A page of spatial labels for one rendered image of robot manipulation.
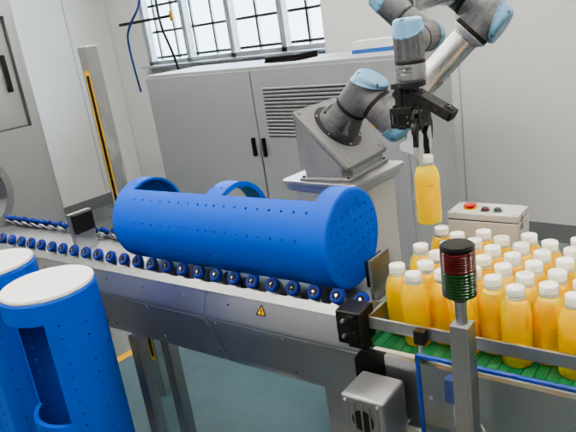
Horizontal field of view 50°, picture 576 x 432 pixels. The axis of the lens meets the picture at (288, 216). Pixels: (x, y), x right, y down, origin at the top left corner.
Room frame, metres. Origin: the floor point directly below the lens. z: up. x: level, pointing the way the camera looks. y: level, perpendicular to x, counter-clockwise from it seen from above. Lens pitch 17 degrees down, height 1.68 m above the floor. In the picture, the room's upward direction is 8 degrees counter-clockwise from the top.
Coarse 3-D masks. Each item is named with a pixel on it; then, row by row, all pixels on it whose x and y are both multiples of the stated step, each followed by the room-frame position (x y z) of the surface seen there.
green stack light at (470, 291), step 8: (448, 280) 1.02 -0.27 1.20; (456, 280) 1.01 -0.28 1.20; (464, 280) 1.01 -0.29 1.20; (472, 280) 1.01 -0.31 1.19; (448, 288) 1.02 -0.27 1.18; (456, 288) 1.01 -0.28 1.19; (464, 288) 1.01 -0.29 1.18; (472, 288) 1.01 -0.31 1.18; (448, 296) 1.02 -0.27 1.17; (456, 296) 1.01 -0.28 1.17; (464, 296) 1.01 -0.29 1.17; (472, 296) 1.01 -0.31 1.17
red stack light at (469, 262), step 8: (440, 256) 1.04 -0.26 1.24; (448, 256) 1.02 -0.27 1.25; (456, 256) 1.01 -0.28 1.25; (464, 256) 1.01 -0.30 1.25; (472, 256) 1.01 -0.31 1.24; (440, 264) 1.04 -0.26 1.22; (448, 264) 1.02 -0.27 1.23; (456, 264) 1.01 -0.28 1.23; (464, 264) 1.01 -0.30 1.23; (472, 264) 1.01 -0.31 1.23; (448, 272) 1.02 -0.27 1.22; (456, 272) 1.01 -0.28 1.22; (464, 272) 1.01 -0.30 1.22; (472, 272) 1.01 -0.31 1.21
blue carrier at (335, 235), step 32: (128, 192) 2.05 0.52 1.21; (160, 192) 1.96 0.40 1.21; (224, 192) 1.81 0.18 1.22; (256, 192) 1.93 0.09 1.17; (352, 192) 1.61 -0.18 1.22; (128, 224) 1.98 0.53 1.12; (160, 224) 1.88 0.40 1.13; (192, 224) 1.80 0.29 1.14; (224, 224) 1.72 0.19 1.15; (256, 224) 1.65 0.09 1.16; (288, 224) 1.58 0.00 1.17; (320, 224) 1.52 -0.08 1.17; (352, 224) 1.60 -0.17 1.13; (160, 256) 1.95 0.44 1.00; (192, 256) 1.83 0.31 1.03; (224, 256) 1.73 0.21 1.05; (256, 256) 1.64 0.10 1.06; (288, 256) 1.57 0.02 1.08; (320, 256) 1.50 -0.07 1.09; (352, 256) 1.58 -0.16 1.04
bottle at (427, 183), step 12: (420, 168) 1.55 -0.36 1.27; (432, 168) 1.54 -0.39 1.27; (420, 180) 1.54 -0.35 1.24; (432, 180) 1.53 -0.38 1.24; (420, 192) 1.54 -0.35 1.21; (432, 192) 1.53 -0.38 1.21; (420, 204) 1.54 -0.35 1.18; (432, 204) 1.53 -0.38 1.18; (420, 216) 1.54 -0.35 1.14; (432, 216) 1.53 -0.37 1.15
